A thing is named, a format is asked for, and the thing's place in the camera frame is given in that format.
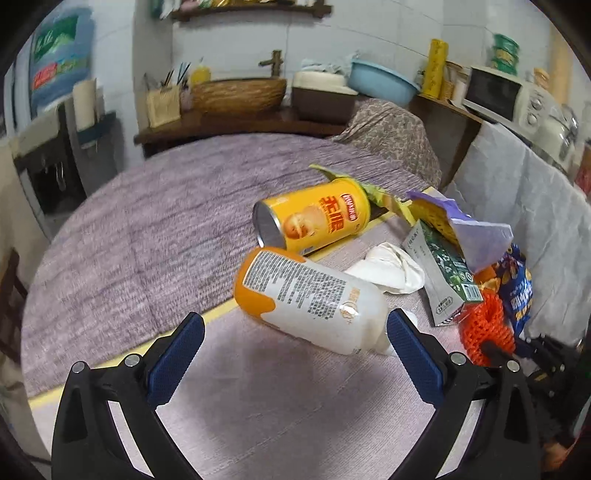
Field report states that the orange mesh scrubber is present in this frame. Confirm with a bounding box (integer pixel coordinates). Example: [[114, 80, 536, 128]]
[[459, 289, 515, 367]]

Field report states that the blue snack bag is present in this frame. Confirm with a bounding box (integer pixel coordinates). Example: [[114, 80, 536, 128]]
[[494, 244, 533, 337]]

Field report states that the green white milk carton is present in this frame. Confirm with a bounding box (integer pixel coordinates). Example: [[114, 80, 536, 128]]
[[403, 220, 484, 327]]

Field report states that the purple plastic bag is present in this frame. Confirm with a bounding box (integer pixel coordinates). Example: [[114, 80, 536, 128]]
[[409, 191, 514, 274]]

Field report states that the white tissue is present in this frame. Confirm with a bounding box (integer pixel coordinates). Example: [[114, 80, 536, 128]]
[[345, 242, 426, 295]]

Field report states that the white orange plastic bottle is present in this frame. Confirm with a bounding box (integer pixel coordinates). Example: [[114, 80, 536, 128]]
[[233, 247, 396, 356]]

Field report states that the purple table mat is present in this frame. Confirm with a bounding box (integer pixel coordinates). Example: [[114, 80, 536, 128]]
[[21, 134, 426, 397]]

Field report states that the red canister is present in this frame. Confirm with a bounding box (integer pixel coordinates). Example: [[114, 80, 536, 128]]
[[574, 140, 591, 196]]

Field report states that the white sheet cover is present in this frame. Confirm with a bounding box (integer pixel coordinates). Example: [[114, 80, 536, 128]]
[[445, 122, 591, 345]]

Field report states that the yellow green snack wrapper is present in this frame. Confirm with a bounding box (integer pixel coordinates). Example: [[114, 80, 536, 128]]
[[308, 164, 417, 226]]

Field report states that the white rice cooker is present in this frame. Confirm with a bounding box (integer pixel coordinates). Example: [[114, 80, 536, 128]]
[[533, 104, 579, 164]]

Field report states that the wooden cabinet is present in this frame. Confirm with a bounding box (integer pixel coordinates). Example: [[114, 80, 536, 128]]
[[409, 95, 484, 189]]

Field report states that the water dispenser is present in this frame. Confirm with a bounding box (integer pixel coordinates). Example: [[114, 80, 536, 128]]
[[14, 101, 117, 239]]

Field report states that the white microwave oven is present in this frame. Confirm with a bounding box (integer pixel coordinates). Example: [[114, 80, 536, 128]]
[[462, 66, 561, 140]]

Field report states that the chopstick holder box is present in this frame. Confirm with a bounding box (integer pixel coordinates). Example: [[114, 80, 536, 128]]
[[146, 85, 181, 128]]

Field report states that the yellow roll of bags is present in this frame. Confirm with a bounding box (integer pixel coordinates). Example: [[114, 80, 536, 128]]
[[422, 39, 449, 99]]

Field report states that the light blue plastic basin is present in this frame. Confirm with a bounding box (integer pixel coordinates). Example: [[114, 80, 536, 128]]
[[348, 59, 419, 108]]

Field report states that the woven basket sink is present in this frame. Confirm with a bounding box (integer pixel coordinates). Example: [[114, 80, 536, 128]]
[[191, 77, 287, 115]]

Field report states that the brown beige lidded pot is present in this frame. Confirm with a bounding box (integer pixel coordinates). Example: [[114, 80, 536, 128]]
[[290, 71, 358, 125]]

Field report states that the yellow soap bottle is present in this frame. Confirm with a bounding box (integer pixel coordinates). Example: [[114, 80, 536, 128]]
[[188, 60, 211, 88]]

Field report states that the blue water jug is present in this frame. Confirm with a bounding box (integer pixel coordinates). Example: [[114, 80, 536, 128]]
[[29, 7, 95, 114]]

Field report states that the brass faucet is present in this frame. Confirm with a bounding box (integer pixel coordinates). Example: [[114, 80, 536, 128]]
[[259, 50, 283, 78]]

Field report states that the wooden wall shelf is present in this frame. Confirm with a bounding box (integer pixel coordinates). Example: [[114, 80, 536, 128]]
[[168, 1, 332, 22]]

